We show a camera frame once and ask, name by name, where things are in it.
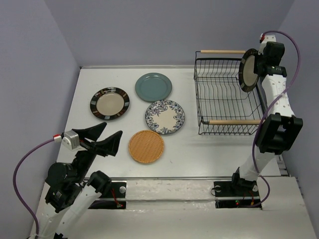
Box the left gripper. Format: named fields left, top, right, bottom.
left=74, top=120, right=124, bottom=181

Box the large black striped plate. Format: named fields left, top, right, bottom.
left=238, top=48, right=259, bottom=92

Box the small black striped plate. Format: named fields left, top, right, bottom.
left=90, top=87, right=130, bottom=120

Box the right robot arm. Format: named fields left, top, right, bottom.
left=229, top=41, right=303, bottom=195

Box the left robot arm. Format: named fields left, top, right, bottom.
left=35, top=122, right=123, bottom=239

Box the woven bamboo plate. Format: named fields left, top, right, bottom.
left=128, top=130, right=164, bottom=164

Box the blue floral plate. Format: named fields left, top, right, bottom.
left=145, top=100, right=185, bottom=135

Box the teal plate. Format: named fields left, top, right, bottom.
left=135, top=73, right=172, bottom=103

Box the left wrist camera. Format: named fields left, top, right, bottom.
left=53, top=130, right=80, bottom=151

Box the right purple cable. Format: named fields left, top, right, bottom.
left=252, top=30, right=300, bottom=208

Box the purple cable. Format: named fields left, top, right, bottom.
left=12, top=139, right=56, bottom=237
left=252, top=30, right=300, bottom=208

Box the black wire dish rack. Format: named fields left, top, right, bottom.
left=193, top=51, right=266, bottom=135

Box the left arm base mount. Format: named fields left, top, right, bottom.
left=89, top=181, right=127, bottom=210

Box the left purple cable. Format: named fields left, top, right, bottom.
left=12, top=139, right=56, bottom=237

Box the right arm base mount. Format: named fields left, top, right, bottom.
left=210, top=181, right=261, bottom=209

